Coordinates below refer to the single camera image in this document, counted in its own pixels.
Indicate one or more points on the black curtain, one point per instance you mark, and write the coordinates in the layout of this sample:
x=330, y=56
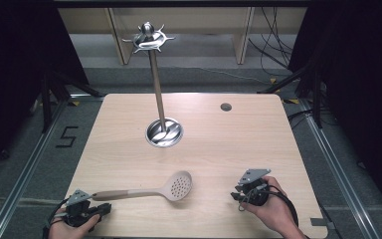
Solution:
x=361, y=83
x=10, y=66

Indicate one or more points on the grey table corner bracket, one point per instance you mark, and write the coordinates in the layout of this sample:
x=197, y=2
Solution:
x=321, y=222

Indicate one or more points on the steel utensil hook stand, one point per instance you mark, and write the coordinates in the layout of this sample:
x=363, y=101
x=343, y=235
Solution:
x=157, y=83

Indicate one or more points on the black metal stand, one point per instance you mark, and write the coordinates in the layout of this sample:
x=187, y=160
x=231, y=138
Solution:
x=316, y=96
x=48, y=99

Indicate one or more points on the grey table grommet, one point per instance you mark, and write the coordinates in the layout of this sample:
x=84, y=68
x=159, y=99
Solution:
x=226, y=107

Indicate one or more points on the person's right hand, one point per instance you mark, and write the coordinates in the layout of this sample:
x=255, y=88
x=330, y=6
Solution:
x=275, y=209

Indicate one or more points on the aluminium floor rail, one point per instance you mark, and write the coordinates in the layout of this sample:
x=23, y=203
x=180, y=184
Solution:
x=338, y=172
x=26, y=172

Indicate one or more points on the light wooden shelf unit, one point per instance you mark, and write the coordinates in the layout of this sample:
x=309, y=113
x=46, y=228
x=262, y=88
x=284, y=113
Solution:
x=119, y=33

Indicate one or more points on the person's left hand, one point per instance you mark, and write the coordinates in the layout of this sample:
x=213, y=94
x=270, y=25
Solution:
x=69, y=231

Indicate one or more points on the beige slotted spoon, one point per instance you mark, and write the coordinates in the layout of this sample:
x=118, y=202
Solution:
x=179, y=186

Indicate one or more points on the yellow black tape marker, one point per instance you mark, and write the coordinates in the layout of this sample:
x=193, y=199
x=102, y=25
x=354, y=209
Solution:
x=291, y=101
x=75, y=103
x=273, y=80

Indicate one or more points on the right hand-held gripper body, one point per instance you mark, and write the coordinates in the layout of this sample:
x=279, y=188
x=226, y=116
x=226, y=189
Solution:
x=253, y=189

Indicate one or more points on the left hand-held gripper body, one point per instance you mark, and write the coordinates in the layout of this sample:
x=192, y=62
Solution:
x=78, y=207

